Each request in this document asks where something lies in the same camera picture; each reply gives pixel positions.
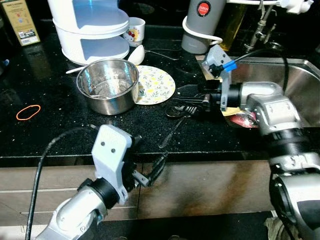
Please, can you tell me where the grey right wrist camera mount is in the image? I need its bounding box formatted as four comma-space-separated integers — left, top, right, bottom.
207, 44, 236, 114

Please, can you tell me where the stainless steel sink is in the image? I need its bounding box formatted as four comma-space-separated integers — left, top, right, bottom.
200, 54, 320, 129

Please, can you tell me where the pink plate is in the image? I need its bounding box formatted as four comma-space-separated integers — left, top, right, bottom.
230, 111, 262, 129

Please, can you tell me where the white printed mug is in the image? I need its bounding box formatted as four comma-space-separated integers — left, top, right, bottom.
122, 17, 147, 47

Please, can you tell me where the beige round dish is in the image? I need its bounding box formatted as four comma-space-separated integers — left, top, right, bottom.
222, 107, 244, 117

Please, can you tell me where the white faucet attachment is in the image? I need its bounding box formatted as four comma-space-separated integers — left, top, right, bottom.
227, 0, 314, 14

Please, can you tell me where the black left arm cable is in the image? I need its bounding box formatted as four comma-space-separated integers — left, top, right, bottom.
25, 124, 99, 240

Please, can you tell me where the thin metal wire utensil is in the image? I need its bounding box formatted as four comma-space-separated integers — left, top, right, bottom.
147, 47, 182, 62

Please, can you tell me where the metal faucet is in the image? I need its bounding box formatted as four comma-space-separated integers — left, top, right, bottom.
244, 5, 279, 54

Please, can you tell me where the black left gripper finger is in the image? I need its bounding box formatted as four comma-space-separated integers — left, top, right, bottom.
146, 152, 169, 187

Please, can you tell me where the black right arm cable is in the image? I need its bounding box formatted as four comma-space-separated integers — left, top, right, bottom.
231, 48, 290, 92

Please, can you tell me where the stainless steel pot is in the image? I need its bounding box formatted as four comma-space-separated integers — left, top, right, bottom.
76, 58, 140, 116

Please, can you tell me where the yellow oil bottle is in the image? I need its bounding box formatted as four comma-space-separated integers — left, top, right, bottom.
219, 4, 247, 51

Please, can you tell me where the orange rubber band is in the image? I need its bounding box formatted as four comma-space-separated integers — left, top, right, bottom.
15, 104, 42, 122

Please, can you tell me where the grey kettle with white handle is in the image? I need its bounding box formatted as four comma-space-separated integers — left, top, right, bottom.
180, 0, 227, 55

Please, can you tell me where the dark metal serving utensil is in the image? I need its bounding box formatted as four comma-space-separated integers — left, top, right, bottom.
158, 102, 201, 150

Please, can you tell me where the white plastic stacked container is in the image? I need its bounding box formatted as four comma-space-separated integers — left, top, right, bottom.
47, 0, 131, 66

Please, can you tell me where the yellow brown carton box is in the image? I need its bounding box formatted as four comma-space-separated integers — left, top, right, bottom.
0, 0, 41, 47

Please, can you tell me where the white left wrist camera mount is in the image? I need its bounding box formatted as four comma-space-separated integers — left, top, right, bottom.
91, 124, 134, 205

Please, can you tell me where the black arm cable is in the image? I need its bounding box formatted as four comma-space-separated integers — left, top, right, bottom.
231, 48, 290, 92
25, 124, 99, 240

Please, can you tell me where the blue cable clip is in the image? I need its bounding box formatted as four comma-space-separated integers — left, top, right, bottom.
222, 61, 237, 72

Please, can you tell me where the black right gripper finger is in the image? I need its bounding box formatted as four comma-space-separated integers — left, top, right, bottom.
175, 84, 202, 98
182, 102, 211, 115

